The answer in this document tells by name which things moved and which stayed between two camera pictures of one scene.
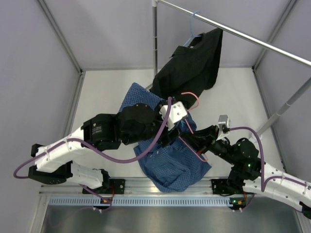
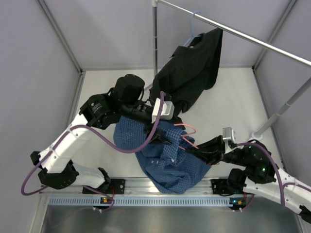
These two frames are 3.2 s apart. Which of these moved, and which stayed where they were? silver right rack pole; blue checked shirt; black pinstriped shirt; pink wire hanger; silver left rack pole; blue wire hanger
Moved: blue checked shirt; pink wire hanger
Stayed: silver left rack pole; black pinstriped shirt; blue wire hanger; silver right rack pole
